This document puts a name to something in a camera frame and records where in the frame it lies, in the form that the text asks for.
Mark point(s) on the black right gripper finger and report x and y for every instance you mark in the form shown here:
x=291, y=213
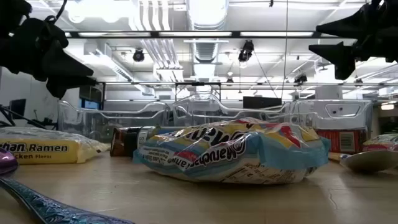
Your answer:
x=343, y=59
x=351, y=25

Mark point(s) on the silver ventilation duct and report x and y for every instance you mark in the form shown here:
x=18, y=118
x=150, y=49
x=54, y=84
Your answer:
x=206, y=18

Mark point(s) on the clear plastic bin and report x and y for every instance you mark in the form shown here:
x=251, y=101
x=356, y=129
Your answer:
x=202, y=109
x=93, y=121
x=339, y=113

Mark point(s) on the dark sauce bottle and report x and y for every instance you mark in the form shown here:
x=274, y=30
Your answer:
x=136, y=140

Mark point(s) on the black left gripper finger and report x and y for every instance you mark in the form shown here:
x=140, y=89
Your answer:
x=65, y=84
x=62, y=63

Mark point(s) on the yellow chicken ramen packet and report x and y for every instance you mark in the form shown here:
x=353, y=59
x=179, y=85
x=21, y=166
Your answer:
x=46, y=149

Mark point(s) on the black overhead crossbar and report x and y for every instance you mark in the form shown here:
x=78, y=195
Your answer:
x=236, y=34

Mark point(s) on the red-lidded spice jar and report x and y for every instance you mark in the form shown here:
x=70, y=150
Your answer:
x=339, y=141

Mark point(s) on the green pink ramen packet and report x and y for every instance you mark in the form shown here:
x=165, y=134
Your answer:
x=382, y=141

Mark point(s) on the iridescent purple spoon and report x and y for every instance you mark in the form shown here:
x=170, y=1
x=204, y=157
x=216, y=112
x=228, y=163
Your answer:
x=46, y=208

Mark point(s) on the brown snack packet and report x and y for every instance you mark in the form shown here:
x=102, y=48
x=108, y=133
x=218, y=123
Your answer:
x=117, y=143

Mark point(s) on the blue Maruchan ramen packet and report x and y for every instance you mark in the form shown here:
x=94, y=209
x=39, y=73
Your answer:
x=230, y=152

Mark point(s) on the black ceiling spotlight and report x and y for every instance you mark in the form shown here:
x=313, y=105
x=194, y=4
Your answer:
x=138, y=56
x=300, y=78
x=245, y=51

